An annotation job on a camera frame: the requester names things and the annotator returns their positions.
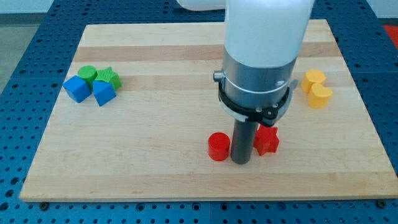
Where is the green cylinder block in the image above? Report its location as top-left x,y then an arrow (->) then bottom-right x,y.
78,65 -> 98,90

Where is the red cylinder block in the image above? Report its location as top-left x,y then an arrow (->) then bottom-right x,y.
208,132 -> 230,161

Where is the light wooden board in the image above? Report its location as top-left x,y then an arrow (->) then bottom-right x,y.
20,19 -> 397,202

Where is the blue cube block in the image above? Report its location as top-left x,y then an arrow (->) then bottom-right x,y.
63,75 -> 91,103

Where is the blue pentagon block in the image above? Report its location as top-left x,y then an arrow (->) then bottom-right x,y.
93,81 -> 116,106

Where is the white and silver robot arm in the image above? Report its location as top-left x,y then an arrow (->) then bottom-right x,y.
177,0 -> 315,126

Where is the green star block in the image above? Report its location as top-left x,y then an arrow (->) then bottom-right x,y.
95,67 -> 122,90

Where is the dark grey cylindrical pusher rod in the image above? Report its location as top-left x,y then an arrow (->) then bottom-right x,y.
231,120 -> 258,164

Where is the yellow hexagon block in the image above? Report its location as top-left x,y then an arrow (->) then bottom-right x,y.
301,69 -> 326,93

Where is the red star block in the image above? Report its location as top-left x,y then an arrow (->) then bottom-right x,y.
253,125 -> 280,156

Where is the yellow heart block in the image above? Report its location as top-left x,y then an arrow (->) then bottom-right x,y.
307,83 -> 333,109

